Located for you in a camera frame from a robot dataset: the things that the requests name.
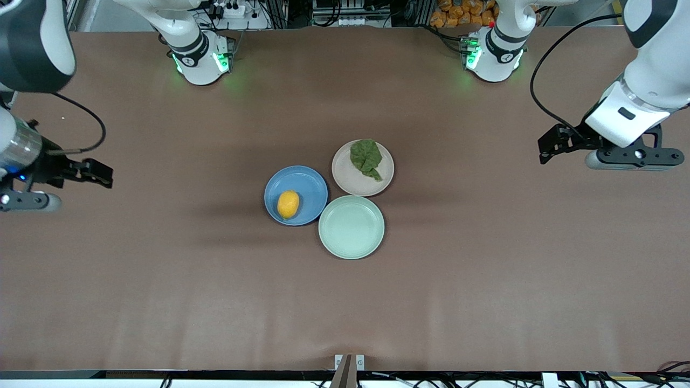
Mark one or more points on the green lettuce leaf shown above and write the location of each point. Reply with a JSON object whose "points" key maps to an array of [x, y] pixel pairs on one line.
{"points": [[366, 156]]}

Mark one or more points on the yellow lemon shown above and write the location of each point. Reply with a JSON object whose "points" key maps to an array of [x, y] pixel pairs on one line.
{"points": [[288, 205]]}

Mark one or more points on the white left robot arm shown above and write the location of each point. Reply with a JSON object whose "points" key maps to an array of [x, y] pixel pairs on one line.
{"points": [[501, 48]]}

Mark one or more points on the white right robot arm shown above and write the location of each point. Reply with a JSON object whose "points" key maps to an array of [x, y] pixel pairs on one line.
{"points": [[197, 54]]}

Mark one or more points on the orange snack packets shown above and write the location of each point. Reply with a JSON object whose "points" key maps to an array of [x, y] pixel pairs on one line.
{"points": [[458, 13]]}

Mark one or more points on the beige plate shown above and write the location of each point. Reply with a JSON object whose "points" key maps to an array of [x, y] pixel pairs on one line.
{"points": [[345, 178]]}

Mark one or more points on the blue plate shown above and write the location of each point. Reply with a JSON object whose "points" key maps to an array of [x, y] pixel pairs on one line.
{"points": [[310, 183]]}

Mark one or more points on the white power strip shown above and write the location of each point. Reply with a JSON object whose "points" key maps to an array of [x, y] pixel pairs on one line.
{"points": [[232, 8]]}

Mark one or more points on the pale green plate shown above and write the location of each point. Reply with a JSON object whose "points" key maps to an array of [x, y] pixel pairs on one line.
{"points": [[351, 227]]}

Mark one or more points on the metal rack equipment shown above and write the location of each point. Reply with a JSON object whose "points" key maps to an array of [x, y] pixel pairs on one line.
{"points": [[350, 13]]}

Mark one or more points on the small white box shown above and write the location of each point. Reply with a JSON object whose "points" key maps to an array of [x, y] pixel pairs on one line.
{"points": [[550, 380]]}

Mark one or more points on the white metal bracket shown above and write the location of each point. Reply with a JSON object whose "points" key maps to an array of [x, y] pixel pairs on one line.
{"points": [[360, 362]]}

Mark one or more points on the brown camera pole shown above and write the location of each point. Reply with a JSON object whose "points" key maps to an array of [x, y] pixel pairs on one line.
{"points": [[345, 375]]}

